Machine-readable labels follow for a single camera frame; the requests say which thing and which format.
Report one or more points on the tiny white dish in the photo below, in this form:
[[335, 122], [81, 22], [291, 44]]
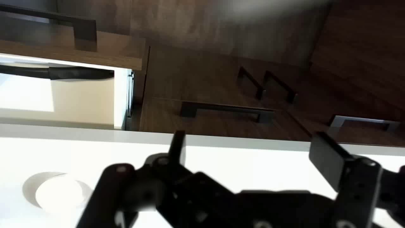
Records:
[[58, 194]]

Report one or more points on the dark wood drawer white inside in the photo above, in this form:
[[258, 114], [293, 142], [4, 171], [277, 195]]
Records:
[[118, 52]]

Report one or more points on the dark wood cabinet door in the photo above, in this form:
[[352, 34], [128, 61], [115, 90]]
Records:
[[304, 80], [190, 71]]

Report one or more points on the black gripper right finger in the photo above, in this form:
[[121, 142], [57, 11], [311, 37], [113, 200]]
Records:
[[358, 190]]

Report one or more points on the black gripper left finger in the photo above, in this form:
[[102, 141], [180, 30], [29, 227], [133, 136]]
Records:
[[109, 198]]

